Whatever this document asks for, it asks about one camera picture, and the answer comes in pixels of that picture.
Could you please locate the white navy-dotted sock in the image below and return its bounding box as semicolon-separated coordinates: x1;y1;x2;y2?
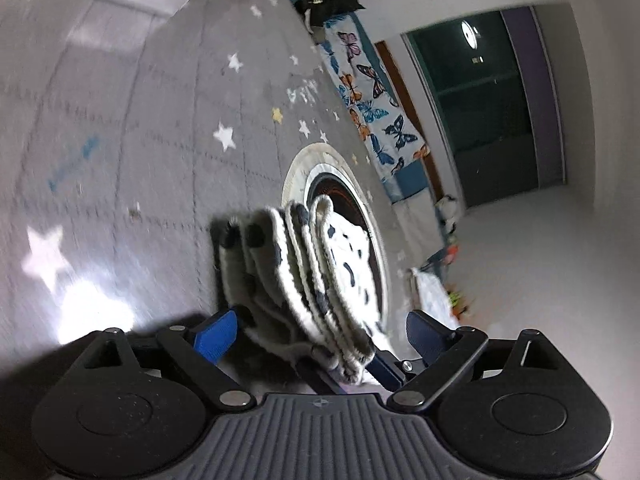
212;205;311;356
280;195;381;386

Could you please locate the blue sofa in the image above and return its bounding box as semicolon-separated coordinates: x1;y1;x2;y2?
270;0;446;206

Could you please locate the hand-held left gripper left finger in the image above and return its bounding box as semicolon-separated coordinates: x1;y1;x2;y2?
82;309;256;409

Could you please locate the white and black plush toy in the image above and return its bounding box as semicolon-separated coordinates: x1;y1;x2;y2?
435;195;461;233

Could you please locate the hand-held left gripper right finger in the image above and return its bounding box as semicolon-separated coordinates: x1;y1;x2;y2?
387;309;557;410

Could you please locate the brown wooden ledge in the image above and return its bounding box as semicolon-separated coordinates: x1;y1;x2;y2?
375;40;446;201

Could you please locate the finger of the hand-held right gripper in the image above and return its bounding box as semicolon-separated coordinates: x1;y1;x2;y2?
295;357;351;397
367;350;414;391

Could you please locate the round beige-rimmed basket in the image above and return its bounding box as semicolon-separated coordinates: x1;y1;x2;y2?
281;143;391;331

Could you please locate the striped folded blanket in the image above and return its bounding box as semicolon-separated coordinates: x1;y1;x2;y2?
410;265;453;321

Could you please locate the dark window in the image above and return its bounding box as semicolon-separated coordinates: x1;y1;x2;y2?
400;5;568;208

